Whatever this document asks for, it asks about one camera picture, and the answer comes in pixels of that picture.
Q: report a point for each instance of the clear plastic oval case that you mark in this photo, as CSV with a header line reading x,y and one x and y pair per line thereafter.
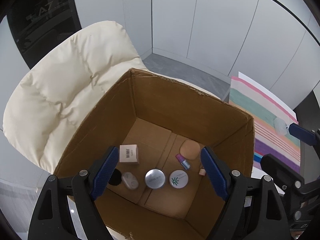
x,y
130,181

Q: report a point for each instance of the tan makeup sponge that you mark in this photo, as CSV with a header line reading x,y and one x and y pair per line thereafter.
x,y
190,149

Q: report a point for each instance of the beige square carton box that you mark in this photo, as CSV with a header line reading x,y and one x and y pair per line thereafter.
x,y
129,154

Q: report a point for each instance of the black round lid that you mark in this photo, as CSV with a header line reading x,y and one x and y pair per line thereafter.
x,y
116,178

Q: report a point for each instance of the white green logo jar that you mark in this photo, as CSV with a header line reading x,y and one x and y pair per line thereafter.
x,y
178,179

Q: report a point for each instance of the silver lid round jar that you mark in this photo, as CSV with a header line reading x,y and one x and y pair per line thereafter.
x,y
155,179

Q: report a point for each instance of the small peach capped bottle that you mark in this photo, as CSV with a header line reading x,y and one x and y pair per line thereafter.
x,y
202,172

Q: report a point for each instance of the pink capped spray bottle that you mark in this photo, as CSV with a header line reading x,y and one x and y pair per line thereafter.
x,y
181,159

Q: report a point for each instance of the striped colourful mat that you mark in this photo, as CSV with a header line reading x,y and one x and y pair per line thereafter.
x,y
272,127

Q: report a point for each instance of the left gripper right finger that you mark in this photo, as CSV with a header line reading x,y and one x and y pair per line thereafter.
x,y
227,183

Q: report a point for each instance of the brown cardboard box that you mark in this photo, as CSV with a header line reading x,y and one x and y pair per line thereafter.
x,y
169,213

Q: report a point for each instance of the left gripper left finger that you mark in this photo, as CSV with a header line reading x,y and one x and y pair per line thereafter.
x,y
93,181

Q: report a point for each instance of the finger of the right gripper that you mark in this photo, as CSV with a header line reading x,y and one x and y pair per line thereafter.
x,y
281,173
308,137

